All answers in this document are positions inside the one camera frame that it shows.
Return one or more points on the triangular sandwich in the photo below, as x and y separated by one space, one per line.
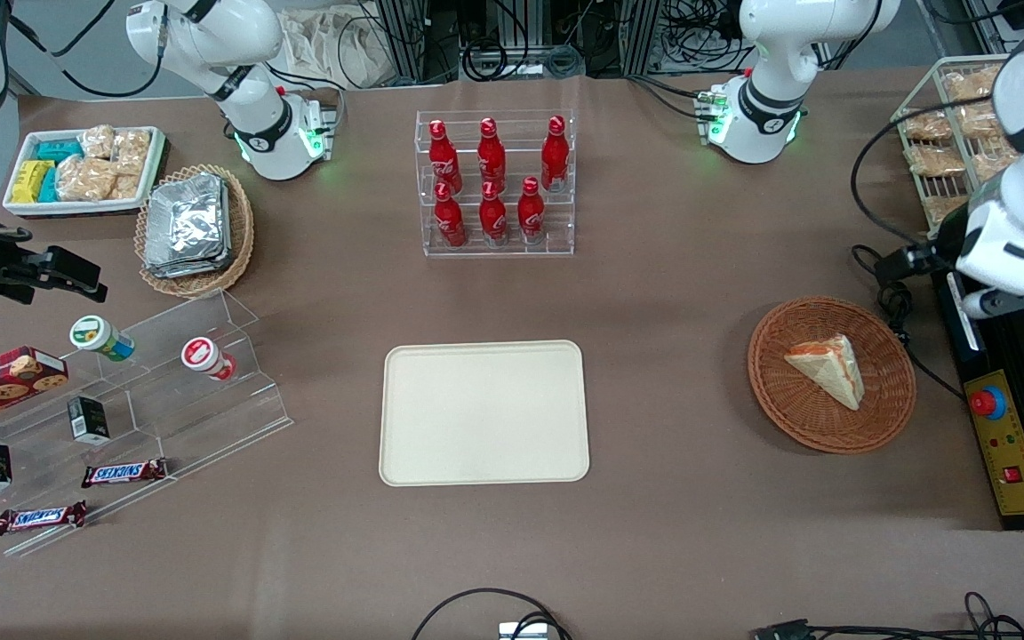
832 366

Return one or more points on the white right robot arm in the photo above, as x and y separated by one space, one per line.
210 36

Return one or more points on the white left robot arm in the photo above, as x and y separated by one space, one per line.
770 53

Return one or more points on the white rectangular snack tray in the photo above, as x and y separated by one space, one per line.
76 207

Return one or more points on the tan oval wicker basket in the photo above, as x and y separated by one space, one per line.
241 231

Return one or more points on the brown round wicker basket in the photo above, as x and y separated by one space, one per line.
796 409

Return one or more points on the cream plastic tray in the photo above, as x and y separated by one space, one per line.
481 413

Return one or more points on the green lid yogurt cup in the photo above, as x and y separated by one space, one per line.
94 335

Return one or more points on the teal snack pack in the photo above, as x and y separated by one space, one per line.
59 149
49 187

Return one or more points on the clear bag of rice crackers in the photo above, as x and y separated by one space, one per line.
85 180
132 149
127 187
99 140

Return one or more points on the silver foil pack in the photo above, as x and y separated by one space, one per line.
183 269
188 218

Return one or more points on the yellow snack pack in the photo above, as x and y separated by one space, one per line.
29 180

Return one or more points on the red emergency stop button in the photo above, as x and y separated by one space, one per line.
988 402

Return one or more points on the clear bag of brown snacks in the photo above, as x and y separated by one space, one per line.
934 160
992 167
981 120
974 85
946 210
927 125

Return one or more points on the small black carton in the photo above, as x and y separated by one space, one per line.
88 420

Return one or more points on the red lid yogurt cup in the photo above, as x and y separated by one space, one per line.
203 356

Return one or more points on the black machine with yellow panel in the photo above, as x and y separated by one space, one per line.
1019 444

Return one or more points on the clear acrylic stair display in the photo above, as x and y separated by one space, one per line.
201 418

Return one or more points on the brown Snickers bar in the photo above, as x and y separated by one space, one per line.
39 517
124 473

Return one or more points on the beige cloth bag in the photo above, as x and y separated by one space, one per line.
334 44

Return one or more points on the red cola bottle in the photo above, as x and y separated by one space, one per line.
555 156
444 160
450 220
492 156
493 218
531 213

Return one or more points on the clear acrylic bottle rack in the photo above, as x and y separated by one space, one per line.
556 227

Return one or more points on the small silver device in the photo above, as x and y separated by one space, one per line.
523 631

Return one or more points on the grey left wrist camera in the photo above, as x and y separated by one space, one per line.
996 304

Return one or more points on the aluminium frame post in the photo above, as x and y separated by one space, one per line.
401 40

